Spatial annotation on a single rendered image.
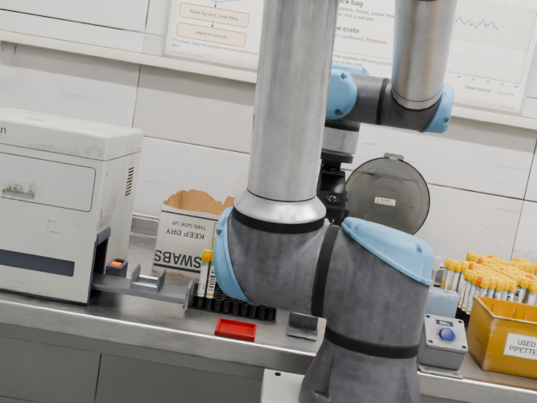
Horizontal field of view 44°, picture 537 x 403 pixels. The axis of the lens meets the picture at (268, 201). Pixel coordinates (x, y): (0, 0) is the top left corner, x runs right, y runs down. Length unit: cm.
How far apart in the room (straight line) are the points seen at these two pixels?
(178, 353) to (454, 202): 93
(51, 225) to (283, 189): 53
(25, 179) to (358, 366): 66
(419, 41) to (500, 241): 106
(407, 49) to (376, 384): 42
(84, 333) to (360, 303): 55
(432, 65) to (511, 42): 91
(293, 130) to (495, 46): 111
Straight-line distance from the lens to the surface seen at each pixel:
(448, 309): 131
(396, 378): 81
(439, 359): 119
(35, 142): 118
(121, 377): 195
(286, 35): 75
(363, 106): 105
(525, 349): 127
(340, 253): 79
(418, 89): 97
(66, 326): 118
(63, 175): 117
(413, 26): 86
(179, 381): 192
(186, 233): 144
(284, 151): 77
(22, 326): 121
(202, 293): 125
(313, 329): 121
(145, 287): 119
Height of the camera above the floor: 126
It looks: 8 degrees down
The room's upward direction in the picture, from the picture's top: 10 degrees clockwise
